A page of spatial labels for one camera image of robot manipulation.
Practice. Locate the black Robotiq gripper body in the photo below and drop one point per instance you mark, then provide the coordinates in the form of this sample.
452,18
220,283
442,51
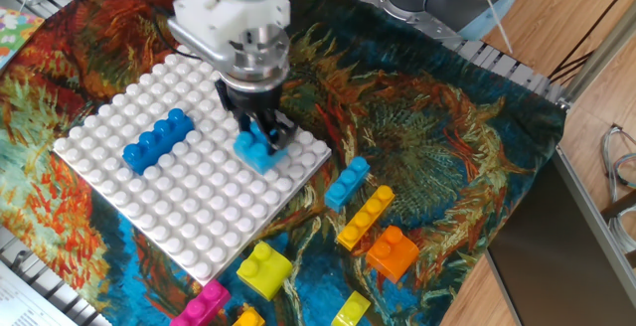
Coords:
251,100

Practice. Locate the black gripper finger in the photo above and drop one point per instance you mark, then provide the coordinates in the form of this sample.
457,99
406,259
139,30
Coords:
280,129
247,119

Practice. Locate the light blue square block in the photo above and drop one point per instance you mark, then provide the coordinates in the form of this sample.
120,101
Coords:
256,154

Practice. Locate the light blue three-stud block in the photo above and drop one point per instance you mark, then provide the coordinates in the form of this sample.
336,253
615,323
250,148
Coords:
348,182

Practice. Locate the dark blue four-stud block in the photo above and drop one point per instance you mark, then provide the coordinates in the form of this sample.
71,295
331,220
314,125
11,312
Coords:
154,147

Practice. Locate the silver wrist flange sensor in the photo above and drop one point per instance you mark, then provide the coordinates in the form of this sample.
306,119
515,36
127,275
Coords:
258,57

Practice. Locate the white wrist adapter block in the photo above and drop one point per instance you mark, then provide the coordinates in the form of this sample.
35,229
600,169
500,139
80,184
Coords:
223,13

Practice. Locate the white studded baseplate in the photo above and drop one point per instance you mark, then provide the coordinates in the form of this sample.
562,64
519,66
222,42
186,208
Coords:
199,207

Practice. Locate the small yellow four-stud block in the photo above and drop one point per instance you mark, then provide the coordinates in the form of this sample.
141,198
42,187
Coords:
365,216

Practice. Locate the sunflower painting patterned cloth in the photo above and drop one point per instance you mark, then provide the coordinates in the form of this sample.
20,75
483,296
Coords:
422,142

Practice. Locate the large lime two-stud block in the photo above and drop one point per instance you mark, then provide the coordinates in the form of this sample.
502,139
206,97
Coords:
266,271

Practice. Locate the orange two-stud block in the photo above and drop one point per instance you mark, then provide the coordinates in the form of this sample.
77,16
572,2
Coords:
392,256

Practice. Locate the magenta three-stud block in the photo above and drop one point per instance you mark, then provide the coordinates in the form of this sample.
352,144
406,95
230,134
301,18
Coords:
204,306

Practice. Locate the large yellow four-stud block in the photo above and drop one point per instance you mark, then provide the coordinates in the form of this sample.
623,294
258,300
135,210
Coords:
248,318

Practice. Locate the small lime block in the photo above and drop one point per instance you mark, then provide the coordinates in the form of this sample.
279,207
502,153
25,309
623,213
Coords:
350,311

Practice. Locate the white zip tie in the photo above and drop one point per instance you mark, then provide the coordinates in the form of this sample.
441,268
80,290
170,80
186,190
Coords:
499,23

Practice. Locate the floral patterned sheet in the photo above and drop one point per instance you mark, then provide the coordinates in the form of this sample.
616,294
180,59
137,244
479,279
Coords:
15,33

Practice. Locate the printed white paper sheet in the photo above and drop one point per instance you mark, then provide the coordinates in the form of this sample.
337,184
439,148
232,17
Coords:
25,301

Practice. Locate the dark grey panel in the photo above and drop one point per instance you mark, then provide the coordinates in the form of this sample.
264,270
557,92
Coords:
546,256

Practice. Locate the aluminium bar beside panel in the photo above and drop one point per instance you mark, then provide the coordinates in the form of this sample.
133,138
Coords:
596,216

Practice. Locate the aluminium frame post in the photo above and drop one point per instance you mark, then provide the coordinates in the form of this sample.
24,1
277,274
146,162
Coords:
596,57

